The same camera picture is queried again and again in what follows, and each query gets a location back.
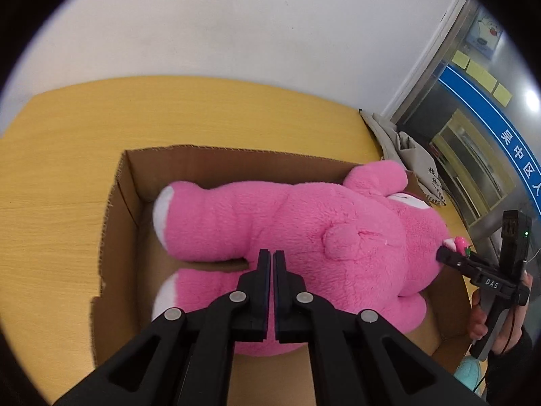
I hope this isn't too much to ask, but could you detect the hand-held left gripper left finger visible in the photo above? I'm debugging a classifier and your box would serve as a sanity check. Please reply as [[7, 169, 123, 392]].
[[53, 249, 272, 406]]

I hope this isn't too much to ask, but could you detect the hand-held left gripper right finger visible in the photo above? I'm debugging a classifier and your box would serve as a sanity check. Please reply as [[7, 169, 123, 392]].
[[273, 250, 488, 406]]

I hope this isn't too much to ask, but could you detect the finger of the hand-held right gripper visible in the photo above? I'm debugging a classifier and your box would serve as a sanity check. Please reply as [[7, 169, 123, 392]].
[[436, 247, 477, 279]]

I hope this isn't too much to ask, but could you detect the small pink and green toy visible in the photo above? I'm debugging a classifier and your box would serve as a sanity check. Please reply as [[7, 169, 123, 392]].
[[442, 238, 472, 257]]

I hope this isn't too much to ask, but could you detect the pink plush bear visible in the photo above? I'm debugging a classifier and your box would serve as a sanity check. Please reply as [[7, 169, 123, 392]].
[[151, 161, 450, 357]]

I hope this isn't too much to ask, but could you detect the brown cardboard box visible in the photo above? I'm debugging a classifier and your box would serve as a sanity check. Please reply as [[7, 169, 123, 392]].
[[88, 144, 475, 374]]

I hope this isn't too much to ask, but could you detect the person's right forearm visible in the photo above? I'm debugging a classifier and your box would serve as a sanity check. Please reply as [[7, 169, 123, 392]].
[[485, 327, 537, 405]]

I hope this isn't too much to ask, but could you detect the person's right hand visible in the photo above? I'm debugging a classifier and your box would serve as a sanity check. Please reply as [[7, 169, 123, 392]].
[[470, 271, 534, 355]]

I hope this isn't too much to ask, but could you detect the teal round object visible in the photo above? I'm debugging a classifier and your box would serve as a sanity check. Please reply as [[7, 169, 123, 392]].
[[454, 355, 481, 388]]

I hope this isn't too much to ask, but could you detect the beige canvas bag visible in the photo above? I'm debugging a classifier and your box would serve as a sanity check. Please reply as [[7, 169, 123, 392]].
[[358, 109, 449, 209]]

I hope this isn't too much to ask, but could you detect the blue door banner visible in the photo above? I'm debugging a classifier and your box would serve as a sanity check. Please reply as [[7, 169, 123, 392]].
[[437, 64, 541, 214]]

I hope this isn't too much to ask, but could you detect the wooden desk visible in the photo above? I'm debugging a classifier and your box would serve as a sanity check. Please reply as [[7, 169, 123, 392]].
[[0, 76, 475, 373]]

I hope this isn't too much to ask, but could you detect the thin black cable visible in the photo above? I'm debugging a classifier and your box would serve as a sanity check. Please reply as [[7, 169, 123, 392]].
[[472, 361, 488, 395]]

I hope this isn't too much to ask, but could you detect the grey door frame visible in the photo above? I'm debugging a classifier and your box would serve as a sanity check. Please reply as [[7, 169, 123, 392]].
[[379, 0, 480, 124]]

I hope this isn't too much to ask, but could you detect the cartoon wall poster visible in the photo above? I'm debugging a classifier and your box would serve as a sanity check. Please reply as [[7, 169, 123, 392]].
[[465, 7, 507, 61]]

